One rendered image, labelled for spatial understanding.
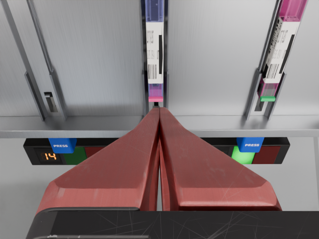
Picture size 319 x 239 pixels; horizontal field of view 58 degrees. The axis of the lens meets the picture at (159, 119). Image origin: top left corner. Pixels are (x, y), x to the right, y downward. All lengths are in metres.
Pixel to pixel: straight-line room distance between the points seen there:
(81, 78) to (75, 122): 0.05
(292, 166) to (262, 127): 0.83
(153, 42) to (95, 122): 0.11
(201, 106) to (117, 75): 0.09
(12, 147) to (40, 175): 0.14
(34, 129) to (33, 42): 0.09
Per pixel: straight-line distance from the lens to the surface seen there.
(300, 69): 0.31
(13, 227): 1.22
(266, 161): 0.41
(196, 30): 0.26
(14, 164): 1.17
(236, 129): 0.31
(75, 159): 0.40
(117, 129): 0.30
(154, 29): 0.25
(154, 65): 0.26
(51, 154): 0.40
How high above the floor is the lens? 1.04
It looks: 89 degrees down
